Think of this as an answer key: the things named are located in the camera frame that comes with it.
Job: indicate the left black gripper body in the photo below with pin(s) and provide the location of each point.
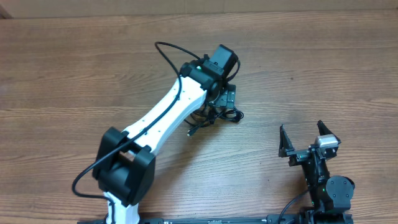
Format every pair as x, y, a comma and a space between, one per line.
225, 98

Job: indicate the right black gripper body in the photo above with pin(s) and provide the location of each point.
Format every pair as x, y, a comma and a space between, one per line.
311, 167

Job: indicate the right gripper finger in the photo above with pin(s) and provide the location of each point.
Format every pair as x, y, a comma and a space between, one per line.
323, 130
285, 145

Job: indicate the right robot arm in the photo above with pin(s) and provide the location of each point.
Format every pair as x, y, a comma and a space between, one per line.
330, 195

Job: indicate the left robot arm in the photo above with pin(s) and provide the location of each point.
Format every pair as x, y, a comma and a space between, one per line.
125, 162

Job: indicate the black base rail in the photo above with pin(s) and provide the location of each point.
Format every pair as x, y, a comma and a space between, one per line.
270, 219

